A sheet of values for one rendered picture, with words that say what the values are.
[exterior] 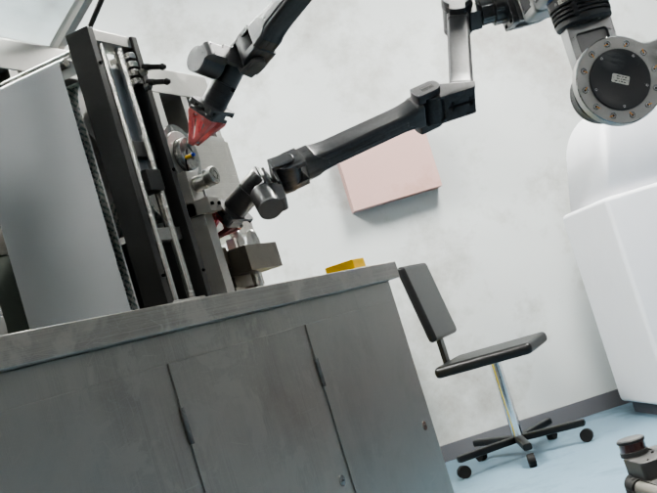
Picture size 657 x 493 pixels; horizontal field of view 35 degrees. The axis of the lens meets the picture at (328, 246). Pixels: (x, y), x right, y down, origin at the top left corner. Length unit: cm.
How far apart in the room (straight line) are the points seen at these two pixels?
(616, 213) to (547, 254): 90
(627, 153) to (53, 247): 309
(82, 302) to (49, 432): 76
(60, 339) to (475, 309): 409
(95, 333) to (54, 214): 71
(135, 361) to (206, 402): 17
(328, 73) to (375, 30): 33
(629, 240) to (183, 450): 328
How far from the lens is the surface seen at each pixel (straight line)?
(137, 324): 150
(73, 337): 138
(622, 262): 463
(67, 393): 139
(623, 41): 249
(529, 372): 538
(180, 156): 232
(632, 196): 465
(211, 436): 164
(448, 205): 534
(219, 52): 225
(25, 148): 215
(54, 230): 211
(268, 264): 247
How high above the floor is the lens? 80
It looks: 4 degrees up
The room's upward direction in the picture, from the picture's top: 17 degrees counter-clockwise
